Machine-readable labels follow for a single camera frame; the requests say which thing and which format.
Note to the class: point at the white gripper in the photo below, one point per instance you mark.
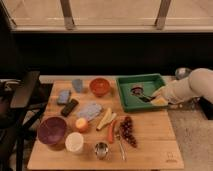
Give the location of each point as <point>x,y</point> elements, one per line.
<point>174,92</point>

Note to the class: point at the red bowl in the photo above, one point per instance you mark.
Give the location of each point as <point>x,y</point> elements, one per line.
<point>99,87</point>

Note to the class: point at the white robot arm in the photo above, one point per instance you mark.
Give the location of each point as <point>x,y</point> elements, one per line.
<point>198,84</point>

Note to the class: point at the purple bowl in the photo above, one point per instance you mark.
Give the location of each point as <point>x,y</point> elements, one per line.
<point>52,130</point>

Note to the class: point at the green plastic tray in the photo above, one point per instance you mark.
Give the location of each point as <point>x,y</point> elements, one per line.
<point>148,82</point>

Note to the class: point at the grey blue plate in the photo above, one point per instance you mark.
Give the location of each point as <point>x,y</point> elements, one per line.
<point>181,73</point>

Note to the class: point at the bunch of dark grapes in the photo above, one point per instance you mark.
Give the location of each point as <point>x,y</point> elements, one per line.
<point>126,129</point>

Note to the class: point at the orange carrot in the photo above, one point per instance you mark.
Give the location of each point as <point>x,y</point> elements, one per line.
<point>110,136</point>

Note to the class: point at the silver fork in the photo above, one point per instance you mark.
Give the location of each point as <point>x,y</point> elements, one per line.
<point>121,146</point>

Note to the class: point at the blue grey cloth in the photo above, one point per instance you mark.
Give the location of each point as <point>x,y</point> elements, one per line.
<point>90,111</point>

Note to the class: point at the small metal cup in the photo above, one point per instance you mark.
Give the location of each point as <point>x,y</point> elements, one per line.
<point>101,150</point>

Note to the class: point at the red yellow apple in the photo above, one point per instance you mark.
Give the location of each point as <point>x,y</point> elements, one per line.
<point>81,124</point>

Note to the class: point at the blue cup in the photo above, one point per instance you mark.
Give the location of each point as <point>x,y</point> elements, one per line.
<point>78,85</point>

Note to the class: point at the black rectangular block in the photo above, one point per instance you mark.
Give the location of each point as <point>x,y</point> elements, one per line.
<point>69,107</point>

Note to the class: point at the white cup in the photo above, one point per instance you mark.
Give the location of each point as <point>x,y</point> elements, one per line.
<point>74,142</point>

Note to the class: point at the blue sponge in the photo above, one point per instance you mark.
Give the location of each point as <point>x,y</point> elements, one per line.
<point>63,97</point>

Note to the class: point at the black chair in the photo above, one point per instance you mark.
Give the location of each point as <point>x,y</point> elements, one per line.
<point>22,102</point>

